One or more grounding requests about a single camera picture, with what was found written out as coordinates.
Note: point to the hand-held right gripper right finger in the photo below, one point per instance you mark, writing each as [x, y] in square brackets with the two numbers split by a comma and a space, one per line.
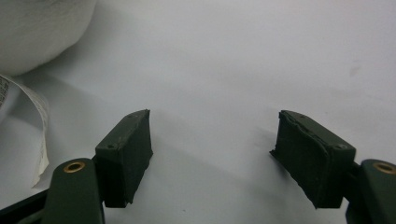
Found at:
[314, 158]

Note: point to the white plush toy black band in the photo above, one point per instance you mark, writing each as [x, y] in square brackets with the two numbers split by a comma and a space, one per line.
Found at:
[37, 31]

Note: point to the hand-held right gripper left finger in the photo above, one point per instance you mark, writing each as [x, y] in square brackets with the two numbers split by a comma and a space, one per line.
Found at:
[124, 155]

